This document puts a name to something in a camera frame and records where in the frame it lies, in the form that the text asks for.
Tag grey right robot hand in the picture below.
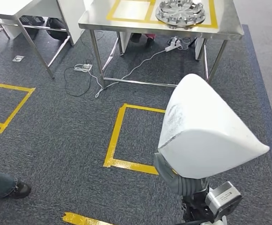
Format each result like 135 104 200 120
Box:
153 152 209 197

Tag white curved plastic part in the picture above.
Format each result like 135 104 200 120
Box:
158 73 270 180

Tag steel workbench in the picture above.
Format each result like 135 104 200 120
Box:
78 0 244 89

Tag person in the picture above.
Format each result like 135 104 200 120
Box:
0 167 32 200
129 32 157 48

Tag grey wheel hubcap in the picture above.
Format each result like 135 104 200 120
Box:
155 0 206 28

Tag yellow tape large square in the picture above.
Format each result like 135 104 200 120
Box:
150 0 218 29

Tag yellow tape small square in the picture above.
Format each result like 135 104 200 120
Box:
107 0 156 23

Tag white desk with panel side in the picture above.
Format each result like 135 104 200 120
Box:
32 0 93 46

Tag yellow floor tape square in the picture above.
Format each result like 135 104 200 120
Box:
0 82 36 135

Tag white desk with steel legs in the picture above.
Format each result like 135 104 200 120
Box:
0 0 71 80

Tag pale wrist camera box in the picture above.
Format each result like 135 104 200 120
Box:
205 181 242 221

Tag white floor cable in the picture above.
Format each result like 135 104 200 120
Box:
89 49 167 99

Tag black floor cable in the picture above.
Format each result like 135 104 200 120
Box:
64 31 93 98

